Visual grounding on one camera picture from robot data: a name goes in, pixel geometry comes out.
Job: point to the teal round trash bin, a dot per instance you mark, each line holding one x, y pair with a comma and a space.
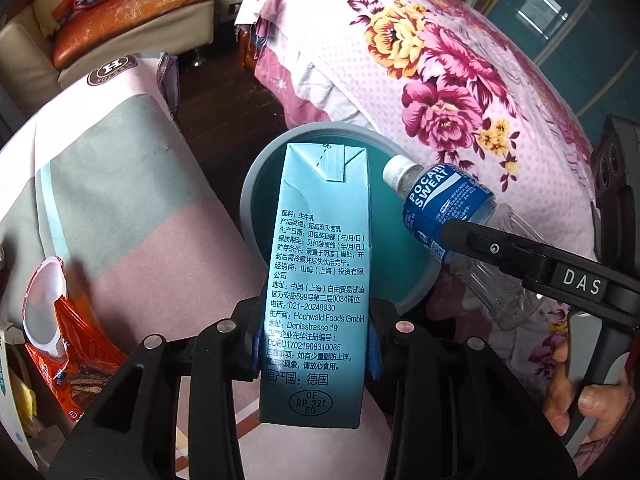
395, 270

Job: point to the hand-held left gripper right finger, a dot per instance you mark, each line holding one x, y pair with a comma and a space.
374, 360

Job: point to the pink and grey bedsheet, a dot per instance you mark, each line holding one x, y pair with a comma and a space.
125, 160

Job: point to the wooden bed frame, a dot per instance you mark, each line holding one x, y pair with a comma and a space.
247, 52

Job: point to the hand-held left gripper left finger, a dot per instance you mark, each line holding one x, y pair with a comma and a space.
256, 355

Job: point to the clear bottle with blue label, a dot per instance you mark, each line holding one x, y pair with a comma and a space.
440, 200

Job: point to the white paper packaging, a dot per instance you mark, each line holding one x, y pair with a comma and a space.
12, 410

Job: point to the person's right hand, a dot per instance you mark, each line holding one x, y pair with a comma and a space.
557, 395

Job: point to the orange snack bag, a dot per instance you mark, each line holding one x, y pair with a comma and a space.
85, 350

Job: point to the cream leather sofa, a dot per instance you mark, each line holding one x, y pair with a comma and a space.
30, 55

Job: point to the pink floral blanket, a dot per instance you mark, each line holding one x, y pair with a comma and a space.
450, 85

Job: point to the orange sofa cushion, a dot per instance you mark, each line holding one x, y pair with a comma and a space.
130, 15

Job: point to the light blue milk carton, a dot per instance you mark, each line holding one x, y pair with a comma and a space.
315, 270

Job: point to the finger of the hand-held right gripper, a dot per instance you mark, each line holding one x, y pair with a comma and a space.
492, 249

